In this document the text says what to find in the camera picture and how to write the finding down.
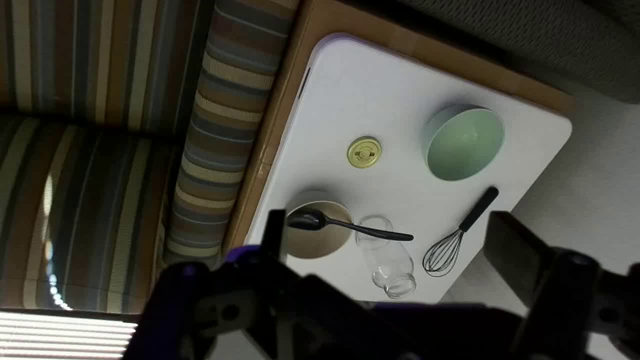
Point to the clear glass jar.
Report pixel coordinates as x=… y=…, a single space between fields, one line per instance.
x=393 y=266

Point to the striped fabric sofa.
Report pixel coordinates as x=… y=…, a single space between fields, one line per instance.
x=101 y=200

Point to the grey textured rug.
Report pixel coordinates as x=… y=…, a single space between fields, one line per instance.
x=532 y=33

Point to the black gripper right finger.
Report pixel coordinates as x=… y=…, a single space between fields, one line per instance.
x=517 y=256

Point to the black whisk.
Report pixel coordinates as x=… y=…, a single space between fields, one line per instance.
x=481 y=211

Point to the gold metal jar lid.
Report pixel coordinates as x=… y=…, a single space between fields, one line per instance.
x=364 y=152

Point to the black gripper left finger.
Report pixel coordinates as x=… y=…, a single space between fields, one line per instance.
x=276 y=233

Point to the mint green bowl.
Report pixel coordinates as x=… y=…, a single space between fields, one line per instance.
x=463 y=143

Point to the tan ceramic bowl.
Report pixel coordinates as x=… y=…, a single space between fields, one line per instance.
x=320 y=244

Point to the white slatted vent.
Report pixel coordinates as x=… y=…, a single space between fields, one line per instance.
x=61 y=337

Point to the black spoon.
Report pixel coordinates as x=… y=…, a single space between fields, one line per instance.
x=306 y=219

